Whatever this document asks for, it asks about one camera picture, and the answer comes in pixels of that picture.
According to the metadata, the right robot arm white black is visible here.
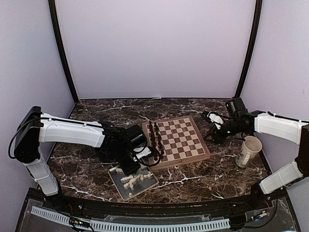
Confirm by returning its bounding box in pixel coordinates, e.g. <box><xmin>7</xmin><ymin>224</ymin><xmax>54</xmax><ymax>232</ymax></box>
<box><xmin>201</xmin><ymin>110</ymin><xmax>309</xmax><ymax>210</ymax></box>

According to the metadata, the right black frame post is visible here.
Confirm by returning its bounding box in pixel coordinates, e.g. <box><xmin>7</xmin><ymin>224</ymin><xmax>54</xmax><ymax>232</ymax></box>
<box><xmin>234</xmin><ymin>0</ymin><xmax>263</xmax><ymax>98</ymax></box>

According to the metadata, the black front rail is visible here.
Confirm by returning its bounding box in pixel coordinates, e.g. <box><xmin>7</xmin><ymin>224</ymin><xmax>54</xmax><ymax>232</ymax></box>
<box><xmin>61</xmin><ymin>196</ymin><xmax>252</xmax><ymax>217</ymax></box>

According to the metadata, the left black frame post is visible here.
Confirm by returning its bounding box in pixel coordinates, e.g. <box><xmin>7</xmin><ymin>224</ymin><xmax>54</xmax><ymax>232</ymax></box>
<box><xmin>48</xmin><ymin>0</ymin><xmax>79</xmax><ymax>104</ymax></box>

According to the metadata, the black chess pieces row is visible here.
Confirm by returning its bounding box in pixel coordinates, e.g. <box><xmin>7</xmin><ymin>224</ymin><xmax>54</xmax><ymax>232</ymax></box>
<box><xmin>148</xmin><ymin>121</ymin><xmax>164</xmax><ymax>162</ymax></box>

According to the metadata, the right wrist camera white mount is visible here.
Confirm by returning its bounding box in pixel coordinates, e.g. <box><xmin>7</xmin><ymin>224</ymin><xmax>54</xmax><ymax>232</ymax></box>
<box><xmin>201</xmin><ymin>111</ymin><xmax>224</xmax><ymax>130</ymax></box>

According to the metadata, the black frame post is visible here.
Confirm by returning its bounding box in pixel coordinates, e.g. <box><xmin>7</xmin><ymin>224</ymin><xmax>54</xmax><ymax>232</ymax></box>
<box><xmin>234</xmin><ymin>0</ymin><xmax>263</xmax><ymax>98</ymax></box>
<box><xmin>48</xmin><ymin>0</ymin><xmax>79</xmax><ymax>104</ymax></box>

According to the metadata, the white chess pieces pile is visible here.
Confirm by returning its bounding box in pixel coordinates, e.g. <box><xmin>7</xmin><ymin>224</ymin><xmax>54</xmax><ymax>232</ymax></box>
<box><xmin>115</xmin><ymin>169</ymin><xmax>156</xmax><ymax>199</ymax></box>

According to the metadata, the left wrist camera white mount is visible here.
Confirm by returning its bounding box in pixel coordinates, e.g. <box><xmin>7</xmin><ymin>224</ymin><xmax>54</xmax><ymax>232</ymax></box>
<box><xmin>133</xmin><ymin>146</ymin><xmax>161</xmax><ymax>167</ymax></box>

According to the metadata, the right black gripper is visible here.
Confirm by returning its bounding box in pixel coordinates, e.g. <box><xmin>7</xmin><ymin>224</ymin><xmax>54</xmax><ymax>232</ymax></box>
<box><xmin>204</xmin><ymin>118</ymin><xmax>245</xmax><ymax>145</ymax></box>

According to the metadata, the white slotted cable duct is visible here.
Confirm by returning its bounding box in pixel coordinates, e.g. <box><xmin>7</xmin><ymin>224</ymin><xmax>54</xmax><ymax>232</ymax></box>
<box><xmin>30</xmin><ymin>206</ymin><xmax>230</xmax><ymax>232</ymax></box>

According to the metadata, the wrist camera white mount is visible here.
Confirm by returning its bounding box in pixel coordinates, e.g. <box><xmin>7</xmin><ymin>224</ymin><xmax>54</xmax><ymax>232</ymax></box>
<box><xmin>201</xmin><ymin>111</ymin><xmax>224</xmax><ymax>130</ymax></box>
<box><xmin>133</xmin><ymin>146</ymin><xmax>161</xmax><ymax>167</ymax></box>

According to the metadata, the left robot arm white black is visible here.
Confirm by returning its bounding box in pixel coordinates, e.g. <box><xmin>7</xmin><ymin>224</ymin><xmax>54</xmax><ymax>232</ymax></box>
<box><xmin>8</xmin><ymin>106</ymin><xmax>151</xmax><ymax>211</ymax></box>

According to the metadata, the wooden chess board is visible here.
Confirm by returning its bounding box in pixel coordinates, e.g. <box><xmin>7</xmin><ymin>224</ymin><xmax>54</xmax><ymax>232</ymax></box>
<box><xmin>142</xmin><ymin>116</ymin><xmax>211</xmax><ymax>171</ymax></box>

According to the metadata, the metal tray wooden rim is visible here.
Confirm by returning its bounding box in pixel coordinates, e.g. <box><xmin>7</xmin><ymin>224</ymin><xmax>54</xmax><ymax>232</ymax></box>
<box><xmin>108</xmin><ymin>165</ymin><xmax>159</xmax><ymax>201</ymax></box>

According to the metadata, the cream white mug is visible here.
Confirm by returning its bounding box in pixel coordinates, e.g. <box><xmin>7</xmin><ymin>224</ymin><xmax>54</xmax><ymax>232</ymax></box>
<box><xmin>236</xmin><ymin>136</ymin><xmax>262</xmax><ymax>168</ymax></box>

